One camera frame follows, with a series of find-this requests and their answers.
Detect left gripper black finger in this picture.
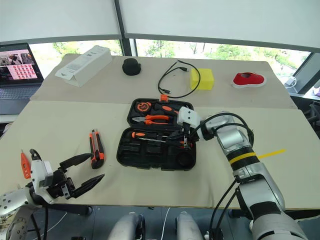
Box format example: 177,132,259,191
72,173,106,200
59,152,92,174

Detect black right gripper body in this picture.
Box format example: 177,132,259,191
181,121,200,149

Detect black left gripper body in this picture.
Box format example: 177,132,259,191
46,167,76,200

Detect black plastic tool case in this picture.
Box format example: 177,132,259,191
115,97,199,172

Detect black tape roll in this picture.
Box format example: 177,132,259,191
177,150,195,168

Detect orange black utility knife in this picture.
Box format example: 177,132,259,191
88,128,107,170

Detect black table crossbar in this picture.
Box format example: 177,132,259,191
44,204,94,216

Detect orange black screwdriver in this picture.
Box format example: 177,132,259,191
130,130,167,144

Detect orange tester pen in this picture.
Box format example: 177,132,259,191
20,148,32,180

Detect orange black tape measure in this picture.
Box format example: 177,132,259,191
135,100,152,113

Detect silver rounded robot leg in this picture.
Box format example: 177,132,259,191
109,211,146,240
174,211,201,240

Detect yellow sponge block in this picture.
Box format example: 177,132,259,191
189,67,216,91

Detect red white shoe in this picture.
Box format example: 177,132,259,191
231,71,267,89

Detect black round pouch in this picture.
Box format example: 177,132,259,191
121,57,142,76

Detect yellow tape strip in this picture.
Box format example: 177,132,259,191
257,148,287,159

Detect white cardboard box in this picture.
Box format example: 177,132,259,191
54,45,113,89

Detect open laptop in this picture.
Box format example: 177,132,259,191
0,42,45,116

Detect white charger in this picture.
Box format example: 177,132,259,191
284,75,299,89

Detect white roller blind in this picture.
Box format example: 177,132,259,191
118,0,320,53
0,0,124,44

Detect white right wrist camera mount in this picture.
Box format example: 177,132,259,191
176,106,201,130

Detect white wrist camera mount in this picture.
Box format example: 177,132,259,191
29,159,55,204
176,106,201,130

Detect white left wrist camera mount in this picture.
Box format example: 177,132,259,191
29,159,55,204

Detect orange handled pliers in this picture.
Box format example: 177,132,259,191
131,114,171,126

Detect orange black handled tool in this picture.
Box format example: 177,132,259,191
152,102,181,117

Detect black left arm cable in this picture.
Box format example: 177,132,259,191
29,148,43,161

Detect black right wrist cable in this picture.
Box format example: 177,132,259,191
191,112,256,151

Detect black USB cable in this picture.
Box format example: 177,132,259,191
157,59,202,99

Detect black right elbow cable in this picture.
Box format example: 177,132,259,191
209,178,242,240

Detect white floor cable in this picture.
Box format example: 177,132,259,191
161,206,171,240

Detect dark window frame post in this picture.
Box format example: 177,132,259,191
113,0,137,57

